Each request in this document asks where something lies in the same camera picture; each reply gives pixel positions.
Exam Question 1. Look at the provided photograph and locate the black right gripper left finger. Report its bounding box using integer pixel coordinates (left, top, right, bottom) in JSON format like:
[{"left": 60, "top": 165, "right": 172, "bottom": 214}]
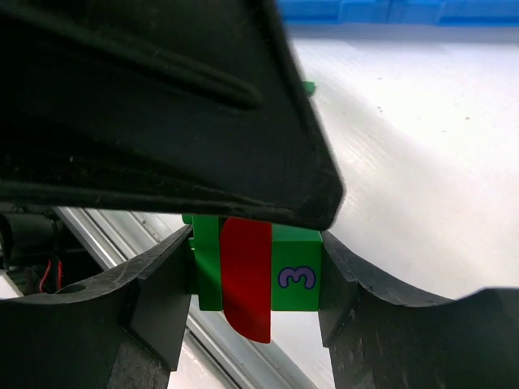
[{"left": 1, "top": 226, "right": 191, "bottom": 388}]

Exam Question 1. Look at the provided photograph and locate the red rounded lego brick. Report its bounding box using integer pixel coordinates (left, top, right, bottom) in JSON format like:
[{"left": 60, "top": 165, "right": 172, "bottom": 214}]
[{"left": 220, "top": 218, "right": 272, "bottom": 344}]

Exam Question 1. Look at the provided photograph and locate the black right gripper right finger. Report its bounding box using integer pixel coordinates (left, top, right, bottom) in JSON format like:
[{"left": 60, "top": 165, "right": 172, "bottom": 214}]
[{"left": 319, "top": 232, "right": 518, "bottom": 388}]

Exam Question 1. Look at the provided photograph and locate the long green lego plate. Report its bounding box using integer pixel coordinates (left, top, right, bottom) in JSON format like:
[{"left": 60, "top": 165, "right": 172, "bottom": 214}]
[{"left": 182, "top": 214, "right": 223, "bottom": 311}]

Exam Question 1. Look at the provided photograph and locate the blue plastic divided bin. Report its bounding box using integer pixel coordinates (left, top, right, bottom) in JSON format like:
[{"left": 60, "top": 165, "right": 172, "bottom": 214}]
[{"left": 277, "top": 0, "right": 518, "bottom": 27}]

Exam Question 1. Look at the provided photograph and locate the small flat green lego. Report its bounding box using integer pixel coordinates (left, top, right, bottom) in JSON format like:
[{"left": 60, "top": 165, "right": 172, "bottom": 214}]
[{"left": 303, "top": 81, "right": 316, "bottom": 96}]

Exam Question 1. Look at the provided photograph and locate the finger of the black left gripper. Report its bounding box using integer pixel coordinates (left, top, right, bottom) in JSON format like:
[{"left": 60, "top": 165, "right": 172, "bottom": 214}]
[{"left": 1, "top": 1, "right": 343, "bottom": 229}]

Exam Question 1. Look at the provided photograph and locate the aluminium frame rail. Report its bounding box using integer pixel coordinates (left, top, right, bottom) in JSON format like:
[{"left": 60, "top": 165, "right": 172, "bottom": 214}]
[{"left": 55, "top": 207, "right": 314, "bottom": 388}]

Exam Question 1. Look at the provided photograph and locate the green numbered lego brick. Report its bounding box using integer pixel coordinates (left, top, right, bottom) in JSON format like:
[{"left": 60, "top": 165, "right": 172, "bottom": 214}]
[{"left": 271, "top": 224, "right": 323, "bottom": 312}]

